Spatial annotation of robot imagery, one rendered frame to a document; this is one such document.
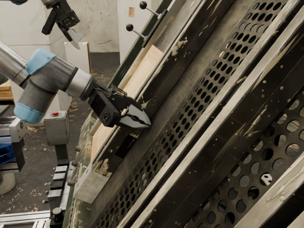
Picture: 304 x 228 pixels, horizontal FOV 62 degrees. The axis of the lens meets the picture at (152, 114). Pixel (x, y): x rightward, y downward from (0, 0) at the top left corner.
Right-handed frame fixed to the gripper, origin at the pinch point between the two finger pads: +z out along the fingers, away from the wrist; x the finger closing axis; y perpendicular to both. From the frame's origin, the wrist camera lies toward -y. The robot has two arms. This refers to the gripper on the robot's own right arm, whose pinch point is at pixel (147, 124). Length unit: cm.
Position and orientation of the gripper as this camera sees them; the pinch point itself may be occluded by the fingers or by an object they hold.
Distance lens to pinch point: 74.4
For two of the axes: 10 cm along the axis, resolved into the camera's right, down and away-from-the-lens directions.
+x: -5.6, 7.9, 2.4
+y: -1.5, -3.9, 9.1
